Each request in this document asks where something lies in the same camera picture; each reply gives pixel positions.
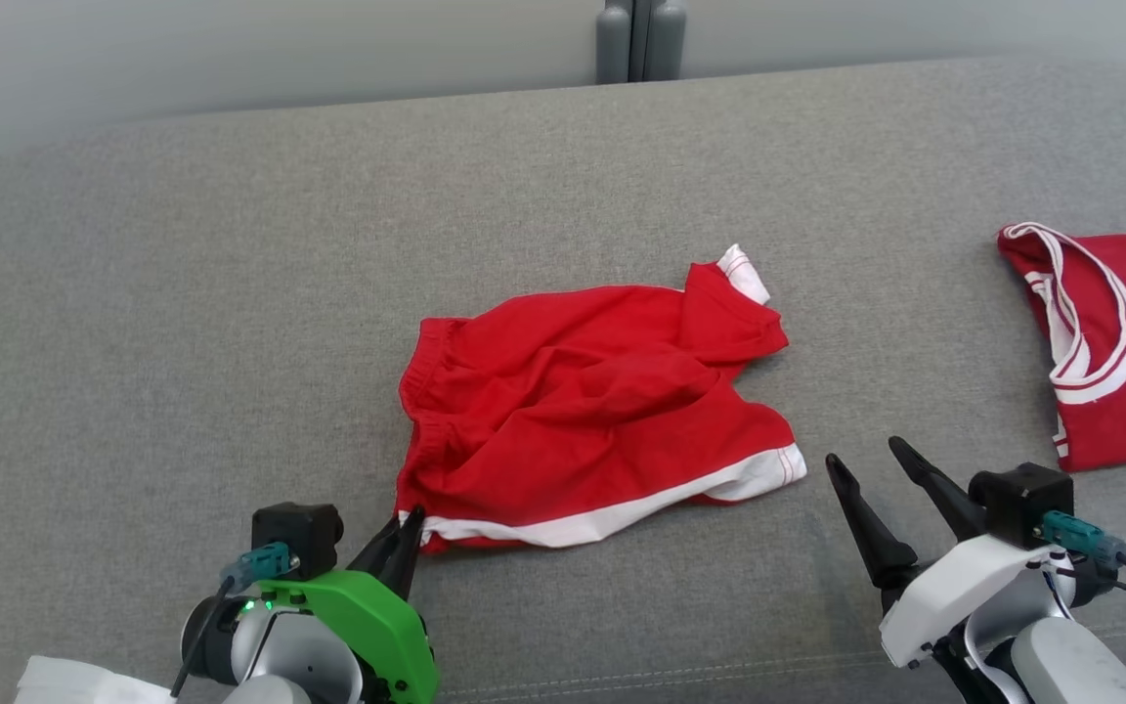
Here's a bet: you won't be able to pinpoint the white cloth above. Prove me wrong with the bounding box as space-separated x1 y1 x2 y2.
15 654 175 704

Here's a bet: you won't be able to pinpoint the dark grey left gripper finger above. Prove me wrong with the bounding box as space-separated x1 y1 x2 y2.
347 514 404 580
381 505 426 601

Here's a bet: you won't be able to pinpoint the grey partition post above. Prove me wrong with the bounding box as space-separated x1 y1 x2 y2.
594 0 689 85

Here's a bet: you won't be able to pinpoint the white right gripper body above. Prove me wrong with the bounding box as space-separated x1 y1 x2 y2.
878 532 1064 670

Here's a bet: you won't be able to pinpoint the red shorts with white trim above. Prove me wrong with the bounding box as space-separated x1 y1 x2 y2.
394 243 809 555

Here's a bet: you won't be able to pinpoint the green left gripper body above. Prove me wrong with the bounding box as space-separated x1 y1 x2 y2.
257 569 441 704

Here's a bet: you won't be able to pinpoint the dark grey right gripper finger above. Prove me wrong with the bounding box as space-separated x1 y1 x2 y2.
887 435 990 542
824 453 922 590

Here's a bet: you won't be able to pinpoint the left cable with teal connector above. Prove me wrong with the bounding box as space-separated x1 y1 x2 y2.
169 542 293 701

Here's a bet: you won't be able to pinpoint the right cable with teal connector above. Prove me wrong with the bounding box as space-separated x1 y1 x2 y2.
1036 510 1126 624

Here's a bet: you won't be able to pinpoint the cable with teal connector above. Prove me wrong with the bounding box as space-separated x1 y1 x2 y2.
1036 510 1126 624
169 542 293 701

